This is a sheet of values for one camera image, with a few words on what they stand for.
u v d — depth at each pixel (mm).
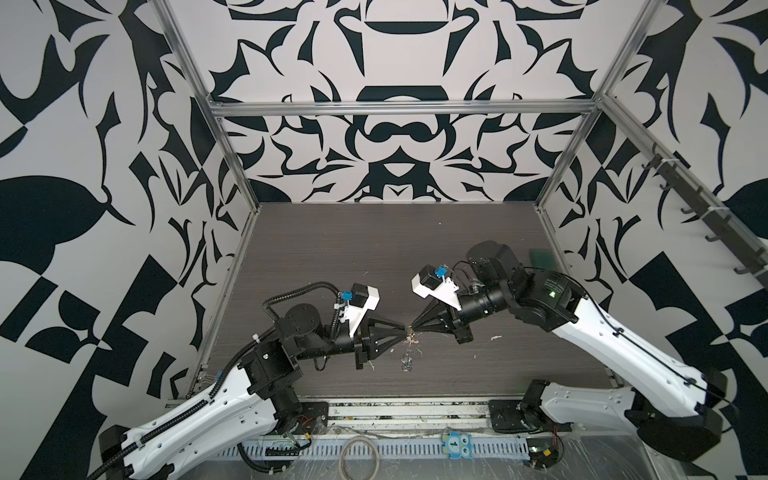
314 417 738
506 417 743
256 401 487
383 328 581
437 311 531
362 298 510
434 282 493
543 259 1071
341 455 714
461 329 502
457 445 699
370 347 539
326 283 510
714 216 586
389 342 567
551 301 435
